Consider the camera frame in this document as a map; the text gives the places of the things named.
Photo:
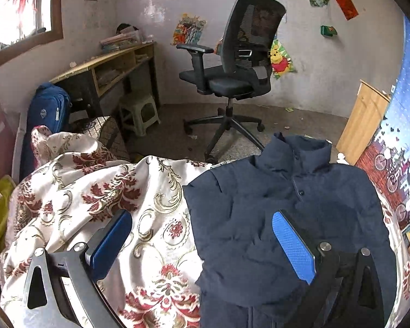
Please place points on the window with wooden frame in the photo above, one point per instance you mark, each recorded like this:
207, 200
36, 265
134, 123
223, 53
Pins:
27, 24

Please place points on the wooden desk with shelf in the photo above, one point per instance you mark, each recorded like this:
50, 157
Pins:
88, 83

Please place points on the green hanging pouch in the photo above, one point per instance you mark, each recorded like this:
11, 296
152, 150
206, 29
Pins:
328, 31

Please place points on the Winnie the Pooh poster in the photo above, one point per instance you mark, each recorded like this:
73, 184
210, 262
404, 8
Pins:
280, 60

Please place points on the colourful poster behind chair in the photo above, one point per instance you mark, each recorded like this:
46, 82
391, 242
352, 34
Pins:
188, 30

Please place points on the blue cartoon print curtain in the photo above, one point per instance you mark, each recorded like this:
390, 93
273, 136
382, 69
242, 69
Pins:
386, 160

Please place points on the blue suitcase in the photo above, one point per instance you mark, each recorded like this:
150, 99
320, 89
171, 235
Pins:
49, 107

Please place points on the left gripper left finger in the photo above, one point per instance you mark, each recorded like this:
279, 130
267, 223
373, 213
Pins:
45, 300

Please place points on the red paper on wall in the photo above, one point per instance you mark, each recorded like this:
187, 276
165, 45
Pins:
348, 9

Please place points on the light wooden cabinet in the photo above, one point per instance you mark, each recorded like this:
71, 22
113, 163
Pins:
365, 118

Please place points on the pale green plastic stool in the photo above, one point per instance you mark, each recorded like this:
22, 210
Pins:
138, 113

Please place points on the navy blue padded jacket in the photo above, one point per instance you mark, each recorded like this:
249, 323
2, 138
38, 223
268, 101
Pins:
247, 280

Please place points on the floral white red bedspread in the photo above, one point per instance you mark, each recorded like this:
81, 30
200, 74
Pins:
77, 189

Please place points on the stack of books on desk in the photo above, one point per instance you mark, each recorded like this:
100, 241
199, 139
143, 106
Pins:
126, 36

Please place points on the black mesh office chair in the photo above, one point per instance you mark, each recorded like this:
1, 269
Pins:
245, 69

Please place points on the green picture on wall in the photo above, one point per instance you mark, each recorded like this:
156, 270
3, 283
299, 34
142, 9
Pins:
318, 3

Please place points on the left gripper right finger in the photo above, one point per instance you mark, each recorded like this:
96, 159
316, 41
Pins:
343, 288

